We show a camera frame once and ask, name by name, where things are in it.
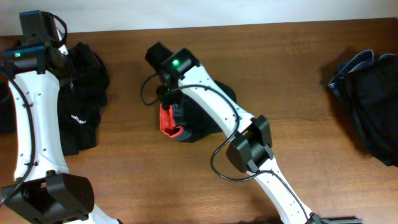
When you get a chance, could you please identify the black leggings red waistband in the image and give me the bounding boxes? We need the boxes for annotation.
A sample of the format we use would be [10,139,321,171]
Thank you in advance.
[159,95,221,143]

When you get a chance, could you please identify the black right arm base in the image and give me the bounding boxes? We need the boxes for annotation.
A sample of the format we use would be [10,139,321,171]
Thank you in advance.
[306,213,363,224]

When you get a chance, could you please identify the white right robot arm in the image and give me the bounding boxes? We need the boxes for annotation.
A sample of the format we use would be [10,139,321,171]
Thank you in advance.
[145,42,322,223]

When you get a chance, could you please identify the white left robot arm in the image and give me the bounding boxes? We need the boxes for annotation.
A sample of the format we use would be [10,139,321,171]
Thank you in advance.
[1,11,116,223]

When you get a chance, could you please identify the black garment pile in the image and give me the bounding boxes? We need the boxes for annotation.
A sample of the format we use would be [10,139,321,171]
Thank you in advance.
[0,42,110,157]

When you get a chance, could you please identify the dark blue jeans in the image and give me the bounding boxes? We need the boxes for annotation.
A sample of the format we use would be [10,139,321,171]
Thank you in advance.
[328,49,397,167]

